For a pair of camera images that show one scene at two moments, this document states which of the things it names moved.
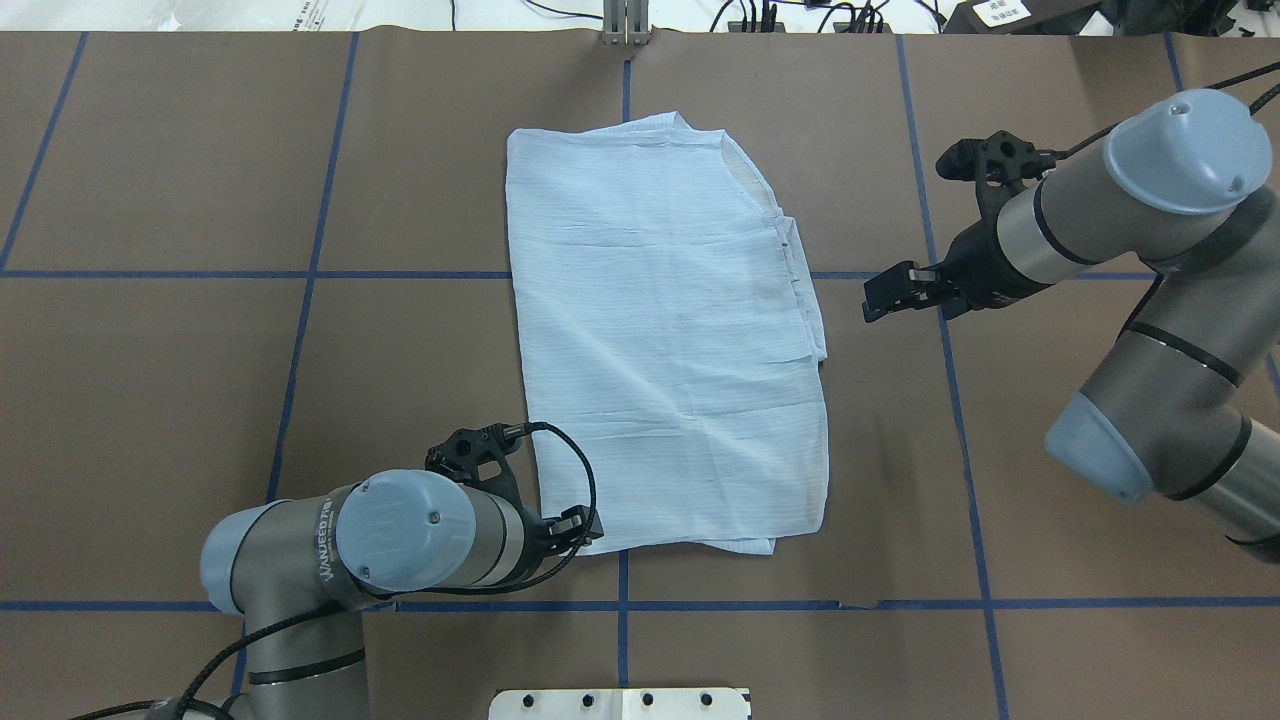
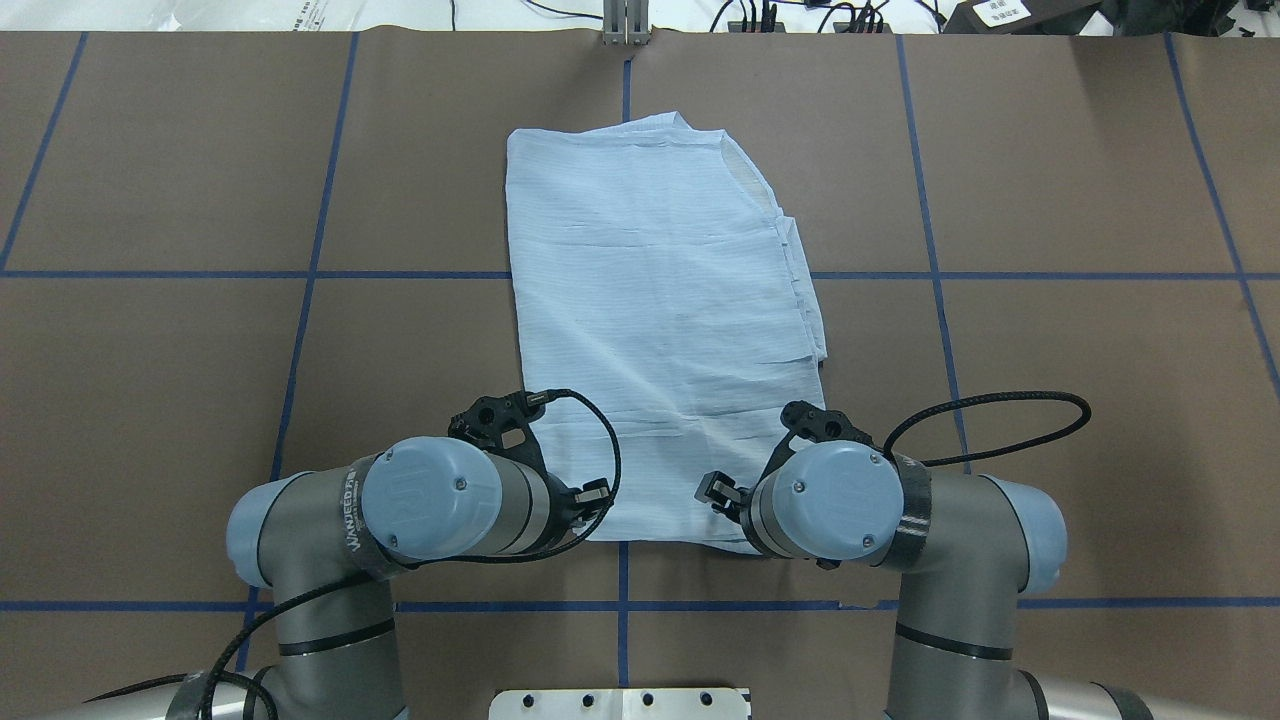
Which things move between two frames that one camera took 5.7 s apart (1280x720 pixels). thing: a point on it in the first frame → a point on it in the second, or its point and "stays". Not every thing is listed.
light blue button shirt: [667, 326] stays
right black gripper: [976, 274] → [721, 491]
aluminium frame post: [626, 22] stays
